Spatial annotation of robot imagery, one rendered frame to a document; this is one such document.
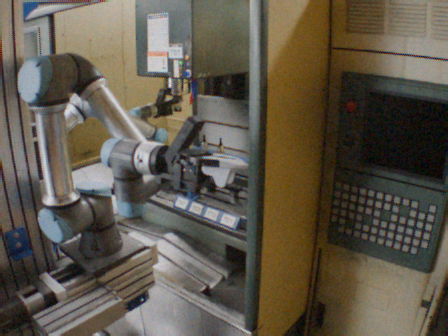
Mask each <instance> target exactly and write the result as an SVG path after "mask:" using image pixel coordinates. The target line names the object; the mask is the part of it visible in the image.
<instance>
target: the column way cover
mask: <svg viewBox="0 0 448 336"><path fill-rule="evenodd" d="M197 115H198V116H199V117H201V118H202V119H203V120H204V121H205V124H204V125H203V128H202V129H201V131H200V132H199V142H200V146H202V141H203V134H205V135H206V136H205V138H206V141H207V144H208V149H209V150H213V151H217V148H218V145H219V138H222V139H221V142H222V145H223V148H224V153H225V154H229V155H233V156H238V157H242V158H245V159H248V151H249V102H246V101H245V100H240V99H233V98H225V97H218V96H210V95H209V96H197ZM236 173H237V174H240V175H243V176H247V177H248V170H245V169H242V168H237V171H236Z"/></svg>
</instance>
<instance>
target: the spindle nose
mask: <svg viewBox="0 0 448 336"><path fill-rule="evenodd" d="M190 81H191V80H185V79H177V78H169V79H168V78H163V82H164V89H166V90H167V92H166V95H168V96H183V95H189V94H190V93H191V82H190Z"/></svg>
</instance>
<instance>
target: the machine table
mask: <svg viewBox="0 0 448 336"><path fill-rule="evenodd" d="M203 187H205V188H204V189H203V188H202V190H203V192H202V191H201V192H200V193H201V194H198V195H199V196H200V198H198V199H196V200H194V201H197V202H199V203H202V204H205V205H208V204H209V205H208V206H211V207H214V208H216V209H218V210H221V211H227V212H230V213H232V214H235V215H238V216H241V228H240V229H238V230H236V231H235V230H230V229H227V228H225V227H222V226H220V225H217V224H215V223H213V222H210V221H208V220H205V219H202V218H200V217H197V216H195V215H193V214H190V213H188V212H185V211H183V210H180V209H177V208H175V207H173V203H170V202H167V201H165V200H162V199H165V198H166V199H167V200H169V201H170V198H171V199H172V200H175V198H176V196H177V195H170V192H168V191H171V190H169V189H166V188H164V189H165V190H166V193H165V194H164V193H157V194H156V196H157V197H158V198H157V197H155V196H153V197H151V198H150V199H148V200H145V203H146V210H147V211H149V212H151V213H154V214H156V215H158V216H160V217H162V218H165V219H167V220H169V221H172V222H174V223H177V224H180V225H183V226H185V227H187V228H190V229H192V230H195V231H197V232H198V233H201V234H203V235H206V236H208V237H210V238H213V239H215V240H218V241H219V242H221V243H224V244H229V245H231V246H233V247H236V248H238V249H239V250H242V251H244V252H247V224H246V223H243V222H242V219H243V220H244V219H246V218H247V204H248V188H247V187H242V191H243V192H242V191H241V192H239V193H240V194H239V195H238V196H237V197H235V198H233V197H230V191H226V190H228V189H224V188H220V187H215V190H216V191H215V190H213V191H208V190H207V186H203ZM220 189H221V190H220ZM222 189H223V190H222ZM246 189H247V190H246ZM167 190H168V191H167ZM180 192H181V193H182V192H183V196H184V197H188V191H187V192H184V191H179V192H176V193H175V191H174V192H173V193H175V194H177V193H180ZM245 192H246V193H245ZM167 193H168V194H169V195H168V194H167ZM213 193H214V194H213ZM242 194H243V196H242ZM159 195H160V196H159ZM202 195H203V196H202ZM244 195H245V196H244ZM168 196H170V197H168ZM174 196H175V197H174ZM163 197H164V198H163ZM159 198H161V199H159ZM205 201H206V202H205ZM242 212H243V213H242Z"/></svg>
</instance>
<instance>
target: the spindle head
mask: <svg viewBox="0 0 448 336"><path fill-rule="evenodd" d="M250 3H251V0H135V14H136V16H135V25H136V30H135V35H136V45H135V46H136V57H137V62H136V69H137V75H138V76H139V77H144V76H149V77H158V78H168V79H169V78H177V79H185V54H184V40H191V43H192V54H191V76H192V80H198V79H205V78H213V77H220V76H228V75H235V74H242V73H250ZM164 13H168V24H169V26H168V41H169V45H175V44H182V58H178V59H174V58H169V55H168V52H167V51H149V45H148V20H147V19H148V15H150V14H164ZM148 52H167V72H162V71H160V72H151V71H148V58H147V55H148ZM174 60H178V69H179V67H180V65H179V60H182V61H183V65H182V67H183V71H182V72H180V70H179V74H180V73H183V75H184V76H183V77H182V78H181V77H180V76H179V77H174V67H175V61H174Z"/></svg>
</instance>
